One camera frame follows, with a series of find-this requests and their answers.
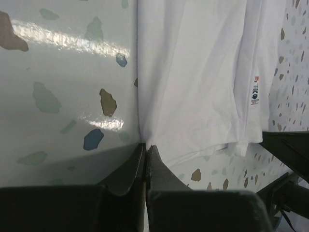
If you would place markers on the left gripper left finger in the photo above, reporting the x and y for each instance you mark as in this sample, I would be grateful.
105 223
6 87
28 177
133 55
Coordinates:
115 204

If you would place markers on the white navy tank top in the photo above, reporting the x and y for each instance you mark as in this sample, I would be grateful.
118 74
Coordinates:
205 68

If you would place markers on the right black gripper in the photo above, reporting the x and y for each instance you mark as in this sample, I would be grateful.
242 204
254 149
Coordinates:
285 195

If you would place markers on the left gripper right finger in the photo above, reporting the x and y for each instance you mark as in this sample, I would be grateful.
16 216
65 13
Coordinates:
173 207

